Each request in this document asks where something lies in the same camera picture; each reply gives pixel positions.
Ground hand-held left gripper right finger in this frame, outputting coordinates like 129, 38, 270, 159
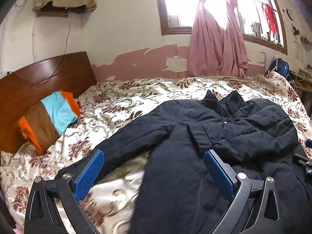
203, 149, 281, 234

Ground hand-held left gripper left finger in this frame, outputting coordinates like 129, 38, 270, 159
24, 149, 105, 234

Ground black padded jacket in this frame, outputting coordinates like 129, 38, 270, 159
56, 90, 312, 234

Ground red hanging clothes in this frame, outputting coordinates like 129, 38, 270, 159
261, 3, 279, 37

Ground cluttered wooden desk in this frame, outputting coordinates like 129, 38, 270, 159
290, 65, 312, 103

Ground orange brown cyan striped pillow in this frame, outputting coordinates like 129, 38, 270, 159
17, 91, 82, 155

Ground floral bedspread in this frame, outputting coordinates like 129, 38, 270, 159
0, 72, 312, 234

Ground blue backpack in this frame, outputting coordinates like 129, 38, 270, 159
269, 57, 290, 77

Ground wooden headboard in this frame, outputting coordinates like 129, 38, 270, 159
0, 51, 98, 155

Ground pink curtain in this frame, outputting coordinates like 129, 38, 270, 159
186, 0, 251, 77

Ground wooden framed window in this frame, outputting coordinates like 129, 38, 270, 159
153, 0, 288, 55

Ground thin black cable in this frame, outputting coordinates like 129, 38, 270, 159
41, 12, 72, 86

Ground wooden wall shelf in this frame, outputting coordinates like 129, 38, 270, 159
36, 5, 86, 18

